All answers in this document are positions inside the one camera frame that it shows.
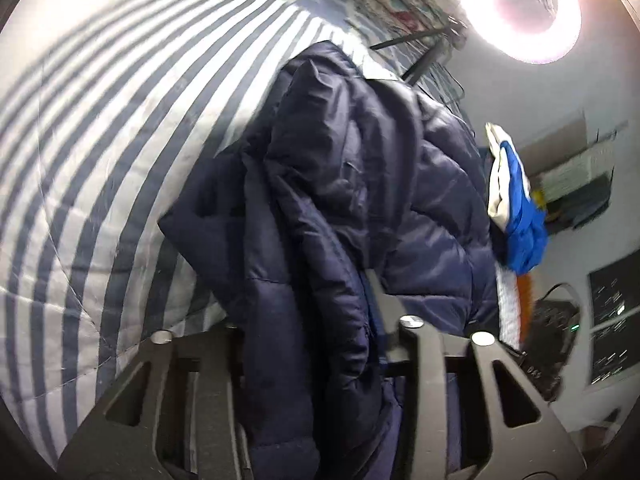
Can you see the dark hanging clothes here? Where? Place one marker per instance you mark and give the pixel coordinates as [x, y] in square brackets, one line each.
[585, 205]

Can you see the dark screen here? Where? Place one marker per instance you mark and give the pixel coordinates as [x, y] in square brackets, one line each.
[617, 320]

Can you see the black tripod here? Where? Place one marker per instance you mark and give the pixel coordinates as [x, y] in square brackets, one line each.
[425, 57]

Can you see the black clothes rack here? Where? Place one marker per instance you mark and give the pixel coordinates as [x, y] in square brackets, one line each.
[580, 210]

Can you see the blue checked bed sheet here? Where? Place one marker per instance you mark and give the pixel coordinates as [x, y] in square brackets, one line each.
[350, 25]

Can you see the striped bed sheet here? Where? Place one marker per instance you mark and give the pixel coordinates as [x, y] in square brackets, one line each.
[110, 160]

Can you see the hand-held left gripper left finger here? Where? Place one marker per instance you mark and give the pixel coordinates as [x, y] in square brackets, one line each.
[170, 390]

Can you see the striped hanging towel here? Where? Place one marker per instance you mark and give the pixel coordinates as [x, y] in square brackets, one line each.
[580, 170]

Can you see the navy puffer jacket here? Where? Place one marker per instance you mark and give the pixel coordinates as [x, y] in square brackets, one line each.
[340, 185]

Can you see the blue and white jacket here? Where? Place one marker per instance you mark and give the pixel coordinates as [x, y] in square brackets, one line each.
[522, 220]

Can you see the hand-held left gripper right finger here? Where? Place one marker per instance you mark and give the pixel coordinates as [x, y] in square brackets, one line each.
[425, 390]

